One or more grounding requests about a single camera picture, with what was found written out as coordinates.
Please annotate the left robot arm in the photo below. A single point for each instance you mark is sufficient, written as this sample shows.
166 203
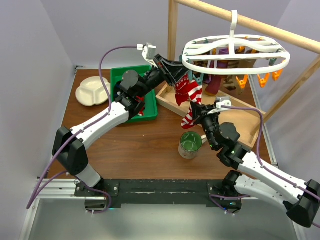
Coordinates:
70 145

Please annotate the green enamel mug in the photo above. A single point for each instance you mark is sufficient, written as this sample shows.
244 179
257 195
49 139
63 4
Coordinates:
190 143

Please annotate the green plastic bin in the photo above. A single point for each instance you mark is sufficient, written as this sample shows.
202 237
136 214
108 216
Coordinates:
150 111

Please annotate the white round clip hanger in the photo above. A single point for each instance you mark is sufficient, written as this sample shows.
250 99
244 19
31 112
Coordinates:
234 47

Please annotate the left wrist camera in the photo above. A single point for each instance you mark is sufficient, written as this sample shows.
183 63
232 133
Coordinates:
149 51

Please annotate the brown sock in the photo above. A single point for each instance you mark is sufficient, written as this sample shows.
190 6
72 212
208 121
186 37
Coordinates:
230 83

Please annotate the orange clothes peg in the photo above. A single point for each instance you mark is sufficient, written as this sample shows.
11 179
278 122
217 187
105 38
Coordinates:
242 82
262 80
276 74

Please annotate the white divided plate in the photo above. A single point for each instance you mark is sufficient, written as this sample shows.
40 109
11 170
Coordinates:
91 92

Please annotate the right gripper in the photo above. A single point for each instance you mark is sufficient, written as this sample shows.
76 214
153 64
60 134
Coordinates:
200 111

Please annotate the red white striped sock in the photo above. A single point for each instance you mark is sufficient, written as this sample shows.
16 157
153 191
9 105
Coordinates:
195 95

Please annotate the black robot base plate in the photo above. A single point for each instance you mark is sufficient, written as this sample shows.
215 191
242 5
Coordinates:
168 192

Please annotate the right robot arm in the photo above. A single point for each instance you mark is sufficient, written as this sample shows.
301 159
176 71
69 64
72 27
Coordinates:
252 176

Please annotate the maroon sock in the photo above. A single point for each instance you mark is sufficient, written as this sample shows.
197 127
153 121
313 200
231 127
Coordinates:
214 83

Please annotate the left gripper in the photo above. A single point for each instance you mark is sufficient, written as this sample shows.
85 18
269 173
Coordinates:
177 70

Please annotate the wooden rack base tray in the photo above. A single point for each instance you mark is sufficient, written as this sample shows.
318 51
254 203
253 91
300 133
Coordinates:
245 121

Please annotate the aluminium frame rail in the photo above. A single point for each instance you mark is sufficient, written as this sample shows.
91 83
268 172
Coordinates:
58 214

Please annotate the red white patterned sock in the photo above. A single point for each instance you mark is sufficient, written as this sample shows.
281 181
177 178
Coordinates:
181 90

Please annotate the wooden rack frame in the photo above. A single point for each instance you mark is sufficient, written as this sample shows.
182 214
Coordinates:
278 33

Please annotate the red santa sock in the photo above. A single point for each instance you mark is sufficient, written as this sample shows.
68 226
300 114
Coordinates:
141 108

